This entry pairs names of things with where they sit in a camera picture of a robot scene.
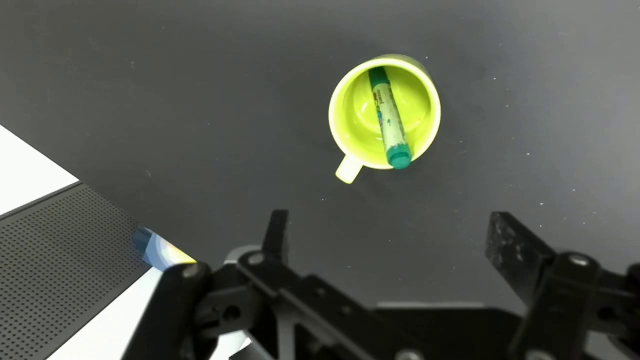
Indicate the yellow-green mug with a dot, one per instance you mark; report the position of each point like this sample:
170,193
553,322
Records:
353,115

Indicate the black perforated breadboard table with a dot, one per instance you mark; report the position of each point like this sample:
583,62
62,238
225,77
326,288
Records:
62,258

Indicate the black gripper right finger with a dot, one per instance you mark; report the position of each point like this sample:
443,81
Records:
520,258

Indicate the green white marker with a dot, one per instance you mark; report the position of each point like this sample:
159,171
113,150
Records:
389,120

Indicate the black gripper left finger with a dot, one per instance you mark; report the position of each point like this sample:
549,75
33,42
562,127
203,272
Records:
274,238

